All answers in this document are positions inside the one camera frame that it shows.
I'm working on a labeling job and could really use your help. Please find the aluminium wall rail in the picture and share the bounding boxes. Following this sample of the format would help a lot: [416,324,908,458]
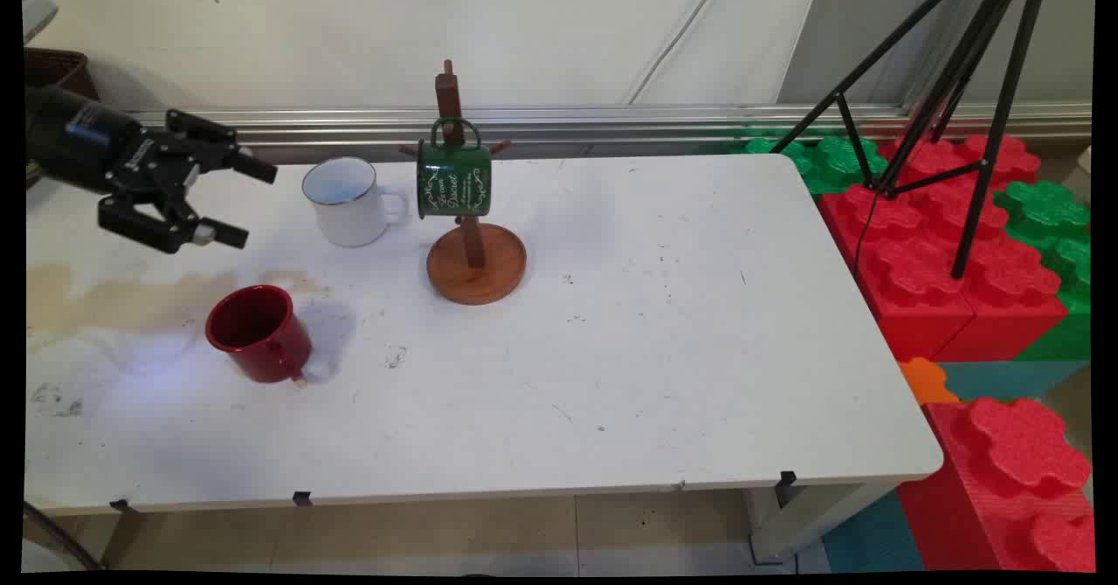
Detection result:
[122,103,1093,163]

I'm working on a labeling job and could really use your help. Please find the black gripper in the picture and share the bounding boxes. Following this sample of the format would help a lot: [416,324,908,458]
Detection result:
[25,85,280,256]

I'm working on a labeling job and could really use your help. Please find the green enamel mug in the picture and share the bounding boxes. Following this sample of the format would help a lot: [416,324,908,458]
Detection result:
[416,117,493,220]

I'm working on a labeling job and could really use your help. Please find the white wall cable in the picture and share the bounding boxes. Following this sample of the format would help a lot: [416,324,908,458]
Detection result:
[624,0,731,107]

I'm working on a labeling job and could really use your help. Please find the thin black tripod cable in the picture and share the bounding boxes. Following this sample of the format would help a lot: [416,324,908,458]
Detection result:
[851,187,885,282]

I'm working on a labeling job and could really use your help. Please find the red foam building block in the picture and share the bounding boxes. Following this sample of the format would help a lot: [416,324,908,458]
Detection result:
[895,396,1096,574]

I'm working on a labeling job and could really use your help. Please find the black camera tripod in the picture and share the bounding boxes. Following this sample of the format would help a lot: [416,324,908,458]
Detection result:
[769,0,1053,281]

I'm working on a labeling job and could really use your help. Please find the red enamel mug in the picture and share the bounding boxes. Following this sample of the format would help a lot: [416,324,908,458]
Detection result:
[205,285,314,388]

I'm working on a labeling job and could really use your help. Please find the orange foam piece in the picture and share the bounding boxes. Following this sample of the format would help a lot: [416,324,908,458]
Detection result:
[898,356,961,408]

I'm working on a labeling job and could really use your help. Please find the black floor cable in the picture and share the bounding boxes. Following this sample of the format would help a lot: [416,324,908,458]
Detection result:
[24,501,107,571]

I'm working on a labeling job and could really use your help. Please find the white enamel mug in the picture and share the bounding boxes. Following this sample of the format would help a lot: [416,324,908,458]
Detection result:
[301,156,411,249]

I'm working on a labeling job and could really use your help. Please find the teal foam block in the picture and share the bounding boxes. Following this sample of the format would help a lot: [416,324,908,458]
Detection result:
[938,360,1089,403]
[821,489,926,574]

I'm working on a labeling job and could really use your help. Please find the brown woven basket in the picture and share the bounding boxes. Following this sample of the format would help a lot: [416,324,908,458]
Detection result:
[24,47,100,102]

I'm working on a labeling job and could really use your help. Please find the white table leg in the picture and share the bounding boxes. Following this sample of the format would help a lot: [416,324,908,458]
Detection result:
[745,478,902,566]

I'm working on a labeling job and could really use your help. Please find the wooden mug tree stand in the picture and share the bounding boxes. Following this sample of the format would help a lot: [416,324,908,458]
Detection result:
[399,59,528,306]

